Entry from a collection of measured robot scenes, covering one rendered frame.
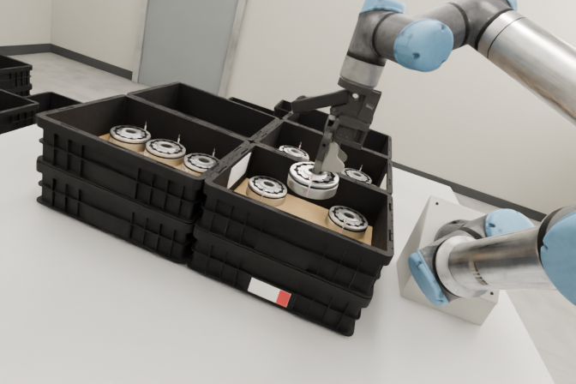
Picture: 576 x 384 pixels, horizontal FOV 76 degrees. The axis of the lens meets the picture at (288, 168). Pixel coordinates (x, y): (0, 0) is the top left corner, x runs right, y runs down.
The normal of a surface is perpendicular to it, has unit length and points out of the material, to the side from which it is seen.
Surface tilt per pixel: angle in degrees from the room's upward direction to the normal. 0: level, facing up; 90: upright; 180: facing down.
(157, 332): 0
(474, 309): 90
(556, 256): 116
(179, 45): 90
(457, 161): 90
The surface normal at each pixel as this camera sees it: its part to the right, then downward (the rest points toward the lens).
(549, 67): -0.70, -0.12
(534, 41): -0.45, -0.36
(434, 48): 0.38, 0.47
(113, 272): 0.28, -0.87
